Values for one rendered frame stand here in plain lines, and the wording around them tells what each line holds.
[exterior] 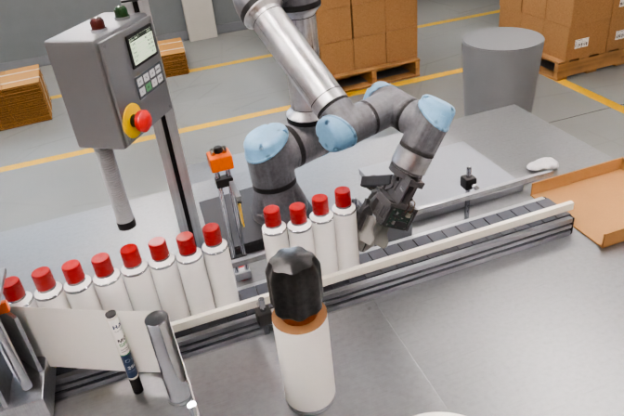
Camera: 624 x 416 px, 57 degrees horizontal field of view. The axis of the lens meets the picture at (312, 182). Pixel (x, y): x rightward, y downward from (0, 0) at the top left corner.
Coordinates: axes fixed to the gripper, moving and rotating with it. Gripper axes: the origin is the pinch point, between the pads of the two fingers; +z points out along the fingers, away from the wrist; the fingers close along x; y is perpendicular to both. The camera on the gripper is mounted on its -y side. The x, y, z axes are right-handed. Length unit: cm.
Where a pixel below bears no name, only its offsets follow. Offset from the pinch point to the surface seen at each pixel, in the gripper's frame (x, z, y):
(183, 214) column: -36.6, 7.4, -11.8
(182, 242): -39.5, 5.8, 2.5
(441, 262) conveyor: 17.4, -2.5, 5.8
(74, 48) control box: -66, -23, -1
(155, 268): -42.6, 12.4, 2.4
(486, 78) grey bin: 154, -33, -172
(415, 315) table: 9.8, 6.5, 14.4
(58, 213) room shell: -40, 130, -221
